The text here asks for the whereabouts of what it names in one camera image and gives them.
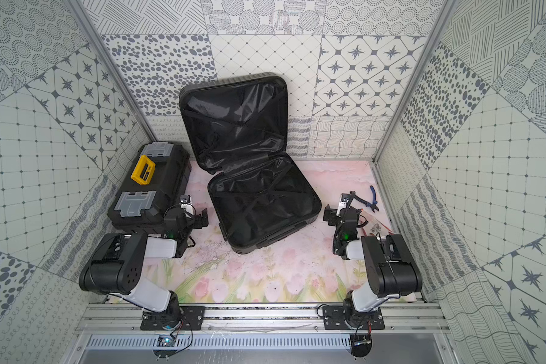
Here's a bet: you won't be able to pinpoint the black hard-shell suitcase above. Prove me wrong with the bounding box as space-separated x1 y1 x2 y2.
179 72 322 254

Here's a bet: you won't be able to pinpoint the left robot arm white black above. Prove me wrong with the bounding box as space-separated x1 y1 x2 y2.
79 203 209 328

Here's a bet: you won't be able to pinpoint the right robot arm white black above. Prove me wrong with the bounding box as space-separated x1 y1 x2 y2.
323 206 423 320

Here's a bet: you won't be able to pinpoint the red white work glove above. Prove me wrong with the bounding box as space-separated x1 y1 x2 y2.
367 215 393 235

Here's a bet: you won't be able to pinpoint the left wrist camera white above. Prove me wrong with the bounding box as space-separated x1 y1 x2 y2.
180 195 196 217

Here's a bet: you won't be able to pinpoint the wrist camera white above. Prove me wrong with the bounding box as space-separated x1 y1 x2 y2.
180 195 196 217
337 194 351 216

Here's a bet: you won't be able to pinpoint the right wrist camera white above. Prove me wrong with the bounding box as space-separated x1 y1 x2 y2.
337 194 351 216

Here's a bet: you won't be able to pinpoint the blue handled pliers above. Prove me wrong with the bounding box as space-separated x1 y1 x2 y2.
349 185 380 213

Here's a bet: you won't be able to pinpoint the black toolbox yellow handle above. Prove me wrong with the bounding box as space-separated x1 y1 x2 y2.
108 142 191 234

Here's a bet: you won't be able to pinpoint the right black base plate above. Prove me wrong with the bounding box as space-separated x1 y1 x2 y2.
316 304 385 331

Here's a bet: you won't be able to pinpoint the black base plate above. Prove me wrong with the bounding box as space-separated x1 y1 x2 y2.
140 306 206 332
316 304 385 331

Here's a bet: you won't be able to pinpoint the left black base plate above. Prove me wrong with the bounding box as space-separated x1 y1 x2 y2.
140 306 206 332

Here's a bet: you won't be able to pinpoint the aluminium mounting rail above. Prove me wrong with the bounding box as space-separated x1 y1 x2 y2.
76 302 450 335

